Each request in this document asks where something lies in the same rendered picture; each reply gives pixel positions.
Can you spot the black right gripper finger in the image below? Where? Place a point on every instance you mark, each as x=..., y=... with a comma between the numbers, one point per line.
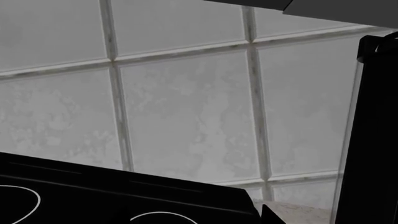
x=268, y=217

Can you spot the black glass cooktop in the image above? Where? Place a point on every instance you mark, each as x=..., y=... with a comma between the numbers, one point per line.
x=93, y=191

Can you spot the gray range hood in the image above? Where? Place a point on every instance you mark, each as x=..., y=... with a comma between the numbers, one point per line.
x=342, y=9

